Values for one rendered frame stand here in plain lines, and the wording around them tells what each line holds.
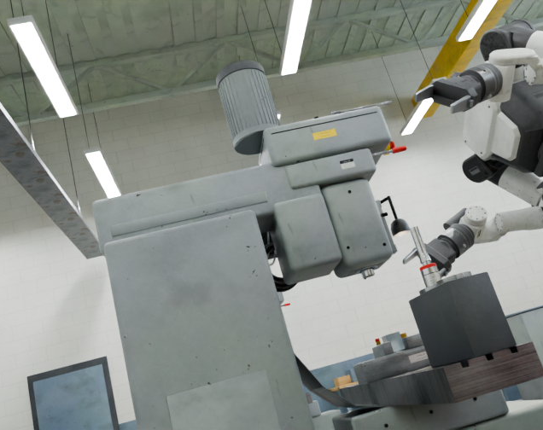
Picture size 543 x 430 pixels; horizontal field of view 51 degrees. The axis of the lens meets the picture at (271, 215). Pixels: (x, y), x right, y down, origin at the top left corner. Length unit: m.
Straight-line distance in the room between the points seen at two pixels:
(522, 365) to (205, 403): 0.87
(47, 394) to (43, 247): 2.14
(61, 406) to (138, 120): 4.54
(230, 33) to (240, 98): 6.82
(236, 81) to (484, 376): 1.41
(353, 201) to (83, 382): 6.98
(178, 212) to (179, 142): 7.54
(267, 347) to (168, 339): 0.30
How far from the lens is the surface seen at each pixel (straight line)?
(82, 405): 8.65
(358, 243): 2.02
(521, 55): 1.57
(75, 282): 8.97
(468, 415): 1.97
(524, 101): 1.80
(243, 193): 2.02
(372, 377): 1.95
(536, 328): 6.46
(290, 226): 1.98
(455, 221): 1.87
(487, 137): 1.86
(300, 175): 2.05
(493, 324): 1.47
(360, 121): 2.18
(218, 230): 1.84
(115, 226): 2.00
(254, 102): 2.20
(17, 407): 8.95
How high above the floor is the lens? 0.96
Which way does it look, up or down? 17 degrees up
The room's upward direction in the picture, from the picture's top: 16 degrees counter-clockwise
